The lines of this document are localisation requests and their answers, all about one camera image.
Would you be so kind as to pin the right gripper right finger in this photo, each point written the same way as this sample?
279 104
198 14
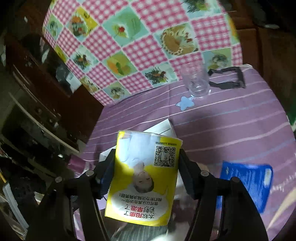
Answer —
203 187

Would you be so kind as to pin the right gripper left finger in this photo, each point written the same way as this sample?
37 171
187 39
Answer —
95 184

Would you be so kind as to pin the clear drinking glass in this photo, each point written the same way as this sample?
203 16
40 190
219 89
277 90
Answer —
195 78

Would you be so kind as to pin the pink checkered patchwork cushion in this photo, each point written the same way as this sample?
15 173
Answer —
119 48

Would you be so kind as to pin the purple striped bedsheet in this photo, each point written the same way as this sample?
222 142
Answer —
243 125

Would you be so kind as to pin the dark wooden cabinet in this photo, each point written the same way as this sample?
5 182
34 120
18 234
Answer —
41 72

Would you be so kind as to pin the blue foil packet back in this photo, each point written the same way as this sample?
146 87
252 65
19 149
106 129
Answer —
257 179

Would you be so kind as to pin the white shallow box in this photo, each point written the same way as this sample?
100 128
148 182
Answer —
164 128

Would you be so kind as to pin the yellow printed packet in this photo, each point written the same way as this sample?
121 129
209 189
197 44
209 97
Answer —
145 176

